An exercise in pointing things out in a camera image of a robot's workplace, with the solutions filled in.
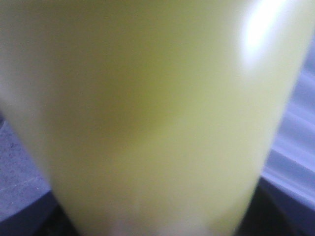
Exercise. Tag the yellow squeeze bottle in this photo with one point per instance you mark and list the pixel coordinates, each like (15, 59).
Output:
(151, 117)

